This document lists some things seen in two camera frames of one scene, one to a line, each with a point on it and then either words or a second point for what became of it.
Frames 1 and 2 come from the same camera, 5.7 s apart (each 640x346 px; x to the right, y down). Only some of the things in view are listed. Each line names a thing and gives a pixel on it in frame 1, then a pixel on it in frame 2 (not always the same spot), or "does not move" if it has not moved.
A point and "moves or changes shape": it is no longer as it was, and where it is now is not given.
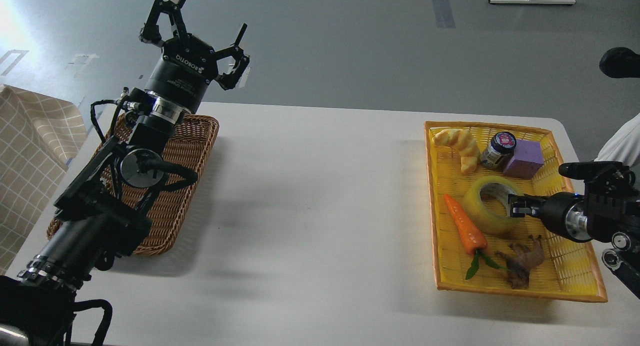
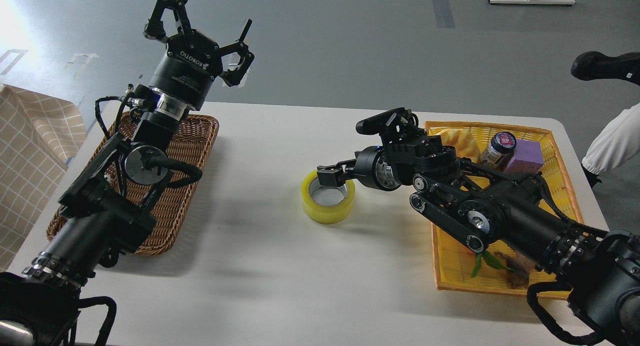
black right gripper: x=553 y=210 → x=371 y=168
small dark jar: x=500 y=151 does not move
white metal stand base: x=508 y=0 does not move
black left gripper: x=187 y=65 does not move
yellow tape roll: x=488 y=215 moves or changes shape
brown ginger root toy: x=520 y=261 does not move
